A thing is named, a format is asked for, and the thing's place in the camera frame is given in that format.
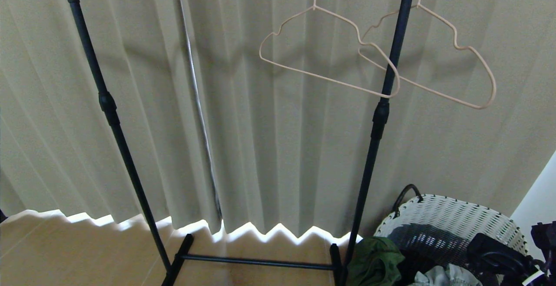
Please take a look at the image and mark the pale grey shorts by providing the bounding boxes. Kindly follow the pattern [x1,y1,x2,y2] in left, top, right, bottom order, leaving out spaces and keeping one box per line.
[412,263,483,286]

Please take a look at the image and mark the pink clothes hanger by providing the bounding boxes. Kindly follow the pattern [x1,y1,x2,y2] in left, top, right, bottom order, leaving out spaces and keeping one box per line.
[358,0,497,110]
[259,0,400,99]

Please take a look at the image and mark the white laundry basket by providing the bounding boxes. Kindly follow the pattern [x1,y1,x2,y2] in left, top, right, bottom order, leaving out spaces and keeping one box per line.
[374,184,528,286]

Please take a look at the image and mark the beige curtain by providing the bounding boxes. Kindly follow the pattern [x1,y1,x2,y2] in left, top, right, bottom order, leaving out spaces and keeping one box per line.
[0,0,556,245]

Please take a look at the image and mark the black clothes rack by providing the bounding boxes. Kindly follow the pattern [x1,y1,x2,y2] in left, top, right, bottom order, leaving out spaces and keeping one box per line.
[0,0,556,286]

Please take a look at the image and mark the green garment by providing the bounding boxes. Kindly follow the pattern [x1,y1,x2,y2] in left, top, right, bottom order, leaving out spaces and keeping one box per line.
[346,236,405,286]

